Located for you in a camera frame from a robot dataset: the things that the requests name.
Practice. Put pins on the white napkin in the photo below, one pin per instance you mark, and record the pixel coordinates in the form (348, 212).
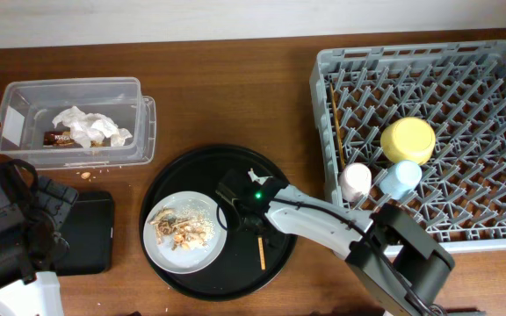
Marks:
(92, 129)

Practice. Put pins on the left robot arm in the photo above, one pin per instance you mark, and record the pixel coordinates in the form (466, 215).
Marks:
(32, 210)

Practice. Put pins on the round black serving tray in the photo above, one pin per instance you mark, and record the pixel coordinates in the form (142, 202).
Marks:
(236, 272)

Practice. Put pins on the black rectangular tray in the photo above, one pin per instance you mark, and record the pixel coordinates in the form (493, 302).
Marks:
(88, 230)

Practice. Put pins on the gold brown snack wrapper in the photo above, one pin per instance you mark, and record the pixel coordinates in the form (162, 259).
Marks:
(69, 139)

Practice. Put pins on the grey plate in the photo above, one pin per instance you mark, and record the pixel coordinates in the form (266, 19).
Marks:
(180, 261)

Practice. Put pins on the yellow plastic bowl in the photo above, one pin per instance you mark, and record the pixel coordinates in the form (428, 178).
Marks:
(408, 139)

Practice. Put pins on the light blue plastic cup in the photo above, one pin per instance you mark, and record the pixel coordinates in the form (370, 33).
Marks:
(401, 179)

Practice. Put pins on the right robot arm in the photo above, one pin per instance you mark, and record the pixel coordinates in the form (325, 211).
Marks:
(399, 264)

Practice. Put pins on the grey dishwasher rack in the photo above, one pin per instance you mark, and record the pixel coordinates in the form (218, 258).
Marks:
(459, 88)

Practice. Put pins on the pink plastic cup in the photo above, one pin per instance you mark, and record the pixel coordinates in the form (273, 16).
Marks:
(355, 181)

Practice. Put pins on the food scraps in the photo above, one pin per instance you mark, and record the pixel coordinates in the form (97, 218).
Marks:
(187, 231)

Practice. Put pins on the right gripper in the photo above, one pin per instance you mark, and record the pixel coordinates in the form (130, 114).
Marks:
(246, 225)

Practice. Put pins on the wooden chopstick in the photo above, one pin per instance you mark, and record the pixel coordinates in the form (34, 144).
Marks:
(260, 243)
(337, 126)

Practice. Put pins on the clear plastic waste bin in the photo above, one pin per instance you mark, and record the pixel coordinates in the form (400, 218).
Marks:
(28, 108)

